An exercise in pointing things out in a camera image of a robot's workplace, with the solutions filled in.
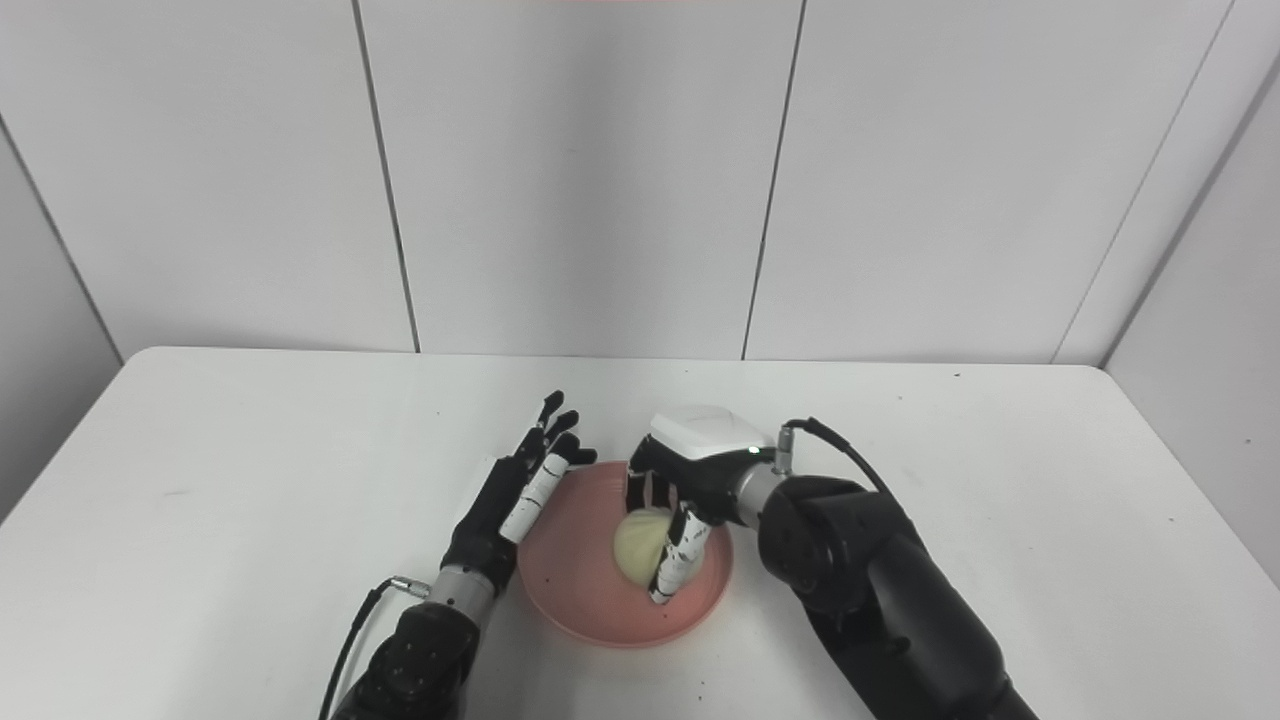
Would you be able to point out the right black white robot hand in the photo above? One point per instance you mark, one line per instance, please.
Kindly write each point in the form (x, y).
(705, 450)

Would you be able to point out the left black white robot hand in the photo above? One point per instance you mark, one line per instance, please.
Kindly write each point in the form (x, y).
(490, 520)

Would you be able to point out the pink round plate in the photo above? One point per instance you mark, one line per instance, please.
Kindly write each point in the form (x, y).
(575, 590)

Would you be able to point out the cream steamed bun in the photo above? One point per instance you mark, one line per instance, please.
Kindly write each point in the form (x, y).
(640, 545)

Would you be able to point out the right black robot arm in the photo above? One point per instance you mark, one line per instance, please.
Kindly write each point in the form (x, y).
(870, 590)

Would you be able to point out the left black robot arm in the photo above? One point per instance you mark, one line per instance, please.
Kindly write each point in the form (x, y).
(420, 650)

